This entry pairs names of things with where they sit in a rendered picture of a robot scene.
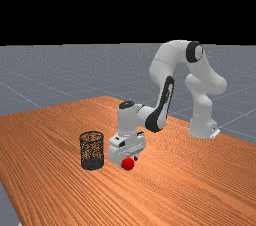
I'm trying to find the red ball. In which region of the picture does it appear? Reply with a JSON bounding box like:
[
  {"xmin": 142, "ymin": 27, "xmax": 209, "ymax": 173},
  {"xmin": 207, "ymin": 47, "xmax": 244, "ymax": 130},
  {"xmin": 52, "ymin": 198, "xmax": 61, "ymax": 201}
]
[{"xmin": 121, "ymin": 157, "xmax": 136, "ymax": 172}]

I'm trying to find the dark mesh basket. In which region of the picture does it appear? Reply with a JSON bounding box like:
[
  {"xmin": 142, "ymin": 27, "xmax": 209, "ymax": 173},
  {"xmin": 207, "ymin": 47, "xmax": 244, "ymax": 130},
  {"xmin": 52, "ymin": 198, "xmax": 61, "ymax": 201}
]
[{"xmin": 79, "ymin": 130, "xmax": 106, "ymax": 171}]

